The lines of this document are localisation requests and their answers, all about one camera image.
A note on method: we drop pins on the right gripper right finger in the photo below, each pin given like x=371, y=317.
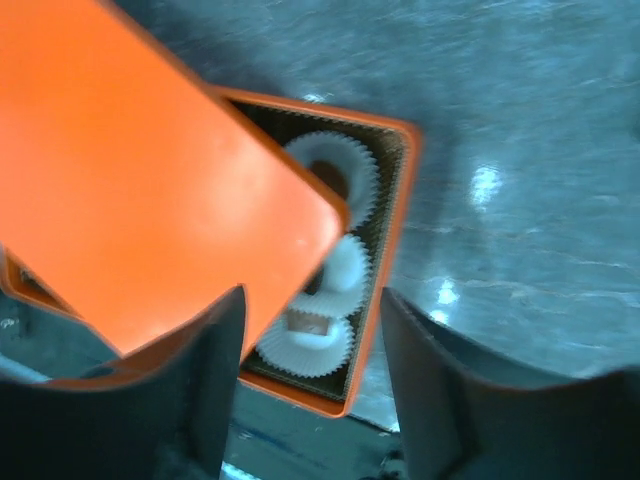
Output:
x=466, y=411

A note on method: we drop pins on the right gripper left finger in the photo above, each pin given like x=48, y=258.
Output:
x=162, y=412

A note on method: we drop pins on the orange chocolate box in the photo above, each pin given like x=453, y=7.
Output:
x=380, y=250

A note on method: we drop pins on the dark chocolate piece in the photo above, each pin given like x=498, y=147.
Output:
x=307, y=323

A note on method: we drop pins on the orange box lid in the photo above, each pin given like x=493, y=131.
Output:
x=91, y=54

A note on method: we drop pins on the dark oval chocolate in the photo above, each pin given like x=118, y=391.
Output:
x=331, y=176

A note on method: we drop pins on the white paper cup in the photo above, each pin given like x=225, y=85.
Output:
x=353, y=160
x=345, y=282
x=305, y=355

